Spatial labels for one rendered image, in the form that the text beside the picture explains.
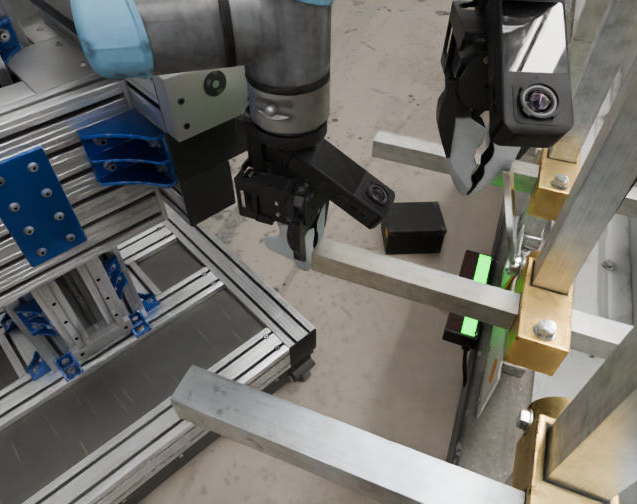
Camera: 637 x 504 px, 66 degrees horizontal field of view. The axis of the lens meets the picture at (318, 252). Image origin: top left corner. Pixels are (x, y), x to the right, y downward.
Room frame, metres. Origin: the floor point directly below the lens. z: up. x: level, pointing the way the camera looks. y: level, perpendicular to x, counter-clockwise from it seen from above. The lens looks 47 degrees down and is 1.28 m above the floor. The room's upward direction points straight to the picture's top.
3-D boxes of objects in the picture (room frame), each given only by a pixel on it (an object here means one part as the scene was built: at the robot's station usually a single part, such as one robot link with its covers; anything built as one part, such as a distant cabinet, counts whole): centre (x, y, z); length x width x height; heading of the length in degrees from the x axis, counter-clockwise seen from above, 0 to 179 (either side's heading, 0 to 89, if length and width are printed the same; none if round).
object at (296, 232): (0.38, 0.02, 0.91); 0.05 x 0.02 x 0.09; 158
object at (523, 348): (0.32, -0.25, 0.85); 0.13 x 0.06 x 0.05; 158
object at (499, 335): (0.38, -0.24, 0.75); 0.26 x 0.01 x 0.10; 158
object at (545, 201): (0.55, -0.34, 0.84); 0.13 x 0.06 x 0.05; 158
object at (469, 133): (0.38, -0.13, 1.02); 0.06 x 0.03 x 0.09; 178
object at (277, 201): (0.41, 0.03, 0.97); 0.09 x 0.08 x 0.12; 68
